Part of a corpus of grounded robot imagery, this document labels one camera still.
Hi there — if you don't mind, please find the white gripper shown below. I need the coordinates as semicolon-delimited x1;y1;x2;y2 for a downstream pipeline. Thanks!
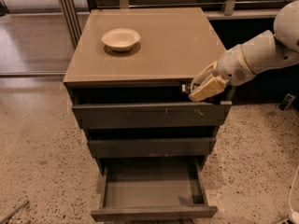
189;45;255;102

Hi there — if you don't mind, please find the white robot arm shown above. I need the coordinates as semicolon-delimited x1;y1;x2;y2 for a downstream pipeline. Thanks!
189;0;299;102

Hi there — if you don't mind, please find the grey top drawer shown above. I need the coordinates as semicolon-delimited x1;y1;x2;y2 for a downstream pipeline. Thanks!
72;101;232;129

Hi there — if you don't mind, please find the grey middle drawer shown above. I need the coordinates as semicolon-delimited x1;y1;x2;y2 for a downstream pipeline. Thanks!
88;137;216;158

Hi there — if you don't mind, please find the grey drawer cabinet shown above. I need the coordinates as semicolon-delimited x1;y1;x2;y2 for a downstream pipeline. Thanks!
63;7;243;175

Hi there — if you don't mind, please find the grey open bottom drawer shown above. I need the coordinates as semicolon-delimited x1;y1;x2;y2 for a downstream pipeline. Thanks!
91;157;218;222

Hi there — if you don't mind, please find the white ceramic bowl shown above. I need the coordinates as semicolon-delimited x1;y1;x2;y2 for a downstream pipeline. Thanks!
101;28;140;52

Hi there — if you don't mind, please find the grey metal rod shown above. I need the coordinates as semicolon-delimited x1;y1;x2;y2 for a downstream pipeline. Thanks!
0;200;29;224

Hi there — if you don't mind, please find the small dark floor bracket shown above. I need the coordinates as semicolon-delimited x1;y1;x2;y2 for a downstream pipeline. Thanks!
278;93;296;111

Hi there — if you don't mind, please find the white cable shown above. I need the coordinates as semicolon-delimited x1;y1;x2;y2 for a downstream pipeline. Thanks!
287;166;299;224

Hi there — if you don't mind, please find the metal railing frame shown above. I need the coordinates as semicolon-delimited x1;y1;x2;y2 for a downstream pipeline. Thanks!
58;0;295;48

